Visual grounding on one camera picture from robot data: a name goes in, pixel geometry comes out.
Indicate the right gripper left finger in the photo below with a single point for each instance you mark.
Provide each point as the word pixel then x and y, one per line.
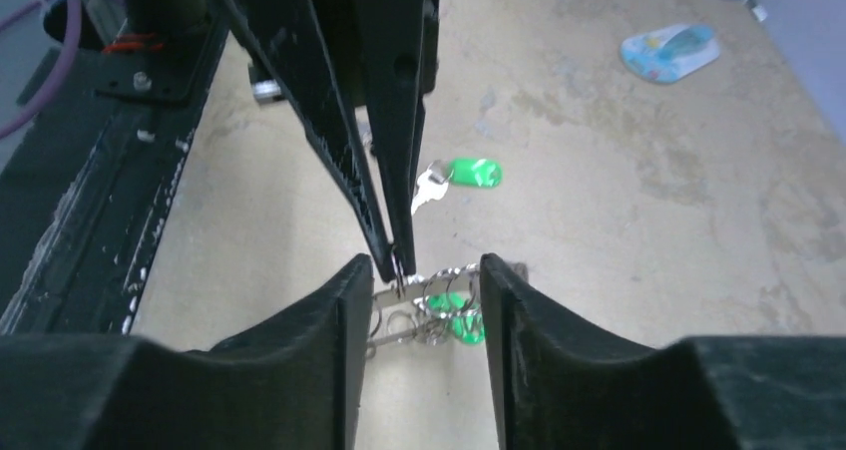
pixel 293 381

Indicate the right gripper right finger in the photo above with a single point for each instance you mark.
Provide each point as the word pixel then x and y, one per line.
pixel 560 381

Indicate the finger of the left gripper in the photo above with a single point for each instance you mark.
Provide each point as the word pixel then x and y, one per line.
pixel 383 54
pixel 286 38

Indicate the green tag key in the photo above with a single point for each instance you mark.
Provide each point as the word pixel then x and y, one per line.
pixel 434 183
pixel 462 316

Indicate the metal disc with keyrings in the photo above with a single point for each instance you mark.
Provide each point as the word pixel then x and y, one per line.
pixel 398 314

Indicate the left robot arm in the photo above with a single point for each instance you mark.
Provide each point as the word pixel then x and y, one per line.
pixel 165 34

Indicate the black base beam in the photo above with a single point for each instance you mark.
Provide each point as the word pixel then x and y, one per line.
pixel 86 196

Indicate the blue white blister package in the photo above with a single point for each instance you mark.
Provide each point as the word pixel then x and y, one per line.
pixel 666 55

